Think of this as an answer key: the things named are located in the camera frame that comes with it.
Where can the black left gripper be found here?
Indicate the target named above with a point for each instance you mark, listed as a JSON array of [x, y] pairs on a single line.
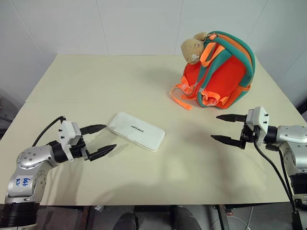
[[79, 152]]

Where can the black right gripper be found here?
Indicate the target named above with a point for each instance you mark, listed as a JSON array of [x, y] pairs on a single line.
[[249, 134]]

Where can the white plastic rectangular case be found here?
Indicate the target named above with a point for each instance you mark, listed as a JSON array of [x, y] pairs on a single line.
[[134, 131]]

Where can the orange and teal backpack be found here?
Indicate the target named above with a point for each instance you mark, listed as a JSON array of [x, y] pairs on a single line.
[[225, 72]]

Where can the tan plush toy pendant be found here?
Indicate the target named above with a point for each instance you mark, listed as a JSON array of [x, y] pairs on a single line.
[[189, 48]]

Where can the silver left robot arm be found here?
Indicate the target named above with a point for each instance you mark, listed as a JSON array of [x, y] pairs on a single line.
[[28, 160]]

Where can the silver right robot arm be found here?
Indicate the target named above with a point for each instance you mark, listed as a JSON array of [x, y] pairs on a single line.
[[290, 134]]

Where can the small white crumpled object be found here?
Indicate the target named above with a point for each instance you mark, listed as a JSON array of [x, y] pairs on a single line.
[[98, 208]]

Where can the black background object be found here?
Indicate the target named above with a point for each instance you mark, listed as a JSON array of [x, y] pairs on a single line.
[[302, 104]]

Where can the dark rounded shape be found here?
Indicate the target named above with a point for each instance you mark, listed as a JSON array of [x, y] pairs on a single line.
[[126, 221]]

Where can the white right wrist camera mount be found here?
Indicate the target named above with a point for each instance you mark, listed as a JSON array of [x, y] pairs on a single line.
[[260, 119]]

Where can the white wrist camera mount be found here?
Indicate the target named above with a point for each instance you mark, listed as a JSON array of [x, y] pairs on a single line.
[[68, 134], [260, 119]]

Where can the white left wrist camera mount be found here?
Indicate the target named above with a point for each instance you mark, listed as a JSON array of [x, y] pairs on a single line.
[[68, 134]]

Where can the black table frame leg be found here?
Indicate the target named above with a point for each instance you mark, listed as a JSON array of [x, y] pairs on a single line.
[[221, 218]]

